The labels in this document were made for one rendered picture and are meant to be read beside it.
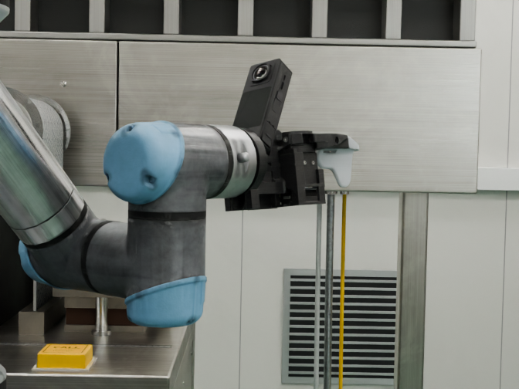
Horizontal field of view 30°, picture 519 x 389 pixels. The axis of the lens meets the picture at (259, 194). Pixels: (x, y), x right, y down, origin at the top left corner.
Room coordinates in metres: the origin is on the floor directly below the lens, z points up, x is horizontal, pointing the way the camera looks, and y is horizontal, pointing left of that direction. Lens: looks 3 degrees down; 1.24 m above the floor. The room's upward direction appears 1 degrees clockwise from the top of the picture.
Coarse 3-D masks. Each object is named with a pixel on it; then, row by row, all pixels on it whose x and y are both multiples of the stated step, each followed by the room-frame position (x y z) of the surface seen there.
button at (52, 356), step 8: (48, 344) 1.46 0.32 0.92; (56, 344) 1.45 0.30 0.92; (64, 344) 1.46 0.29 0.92; (72, 344) 1.46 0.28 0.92; (80, 344) 1.46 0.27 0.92; (40, 352) 1.40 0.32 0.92; (48, 352) 1.40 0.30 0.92; (56, 352) 1.40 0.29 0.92; (64, 352) 1.40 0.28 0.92; (72, 352) 1.40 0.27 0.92; (80, 352) 1.40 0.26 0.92; (88, 352) 1.42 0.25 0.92; (40, 360) 1.39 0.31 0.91; (48, 360) 1.39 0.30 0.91; (56, 360) 1.39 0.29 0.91; (64, 360) 1.39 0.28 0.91; (72, 360) 1.39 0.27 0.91; (80, 360) 1.39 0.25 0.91; (88, 360) 1.42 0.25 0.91; (80, 368) 1.39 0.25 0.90
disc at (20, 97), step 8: (8, 88) 1.65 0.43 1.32; (16, 96) 1.66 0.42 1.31; (24, 96) 1.66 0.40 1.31; (24, 104) 1.66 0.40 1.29; (32, 104) 1.66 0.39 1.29; (32, 112) 1.66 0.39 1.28; (32, 120) 1.66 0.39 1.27; (40, 120) 1.66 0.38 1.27; (40, 128) 1.66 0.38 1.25; (40, 136) 1.66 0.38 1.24
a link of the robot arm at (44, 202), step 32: (0, 96) 0.88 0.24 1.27; (0, 128) 0.88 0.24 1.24; (32, 128) 0.93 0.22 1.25; (0, 160) 0.89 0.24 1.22; (32, 160) 0.91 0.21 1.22; (0, 192) 0.91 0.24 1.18; (32, 192) 0.92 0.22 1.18; (64, 192) 0.94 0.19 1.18; (32, 224) 0.93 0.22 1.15; (64, 224) 0.95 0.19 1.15; (96, 224) 0.97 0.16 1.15; (32, 256) 0.99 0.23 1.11; (64, 256) 0.96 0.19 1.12; (64, 288) 1.01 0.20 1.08
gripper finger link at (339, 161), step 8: (352, 144) 1.12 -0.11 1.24; (320, 152) 1.09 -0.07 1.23; (336, 152) 1.11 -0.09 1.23; (344, 152) 1.12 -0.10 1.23; (352, 152) 1.13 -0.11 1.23; (320, 160) 1.09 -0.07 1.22; (328, 160) 1.10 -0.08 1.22; (336, 160) 1.11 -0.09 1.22; (344, 160) 1.12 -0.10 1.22; (328, 168) 1.10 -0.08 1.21; (336, 168) 1.10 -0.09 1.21; (344, 168) 1.12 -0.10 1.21; (336, 176) 1.10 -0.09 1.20; (344, 176) 1.11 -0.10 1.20; (344, 184) 1.11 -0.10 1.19
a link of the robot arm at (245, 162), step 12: (228, 132) 0.97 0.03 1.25; (240, 132) 0.98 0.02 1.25; (240, 144) 0.97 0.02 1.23; (252, 144) 0.98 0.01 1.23; (240, 156) 0.96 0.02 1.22; (252, 156) 0.97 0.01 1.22; (240, 168) 0.96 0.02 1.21; (252, 168) 0.97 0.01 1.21; (240, 180) 0.96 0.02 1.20; (252, 180) 0.98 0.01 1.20; (228, 192) 0.97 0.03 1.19; (240, 192) 0.98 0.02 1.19
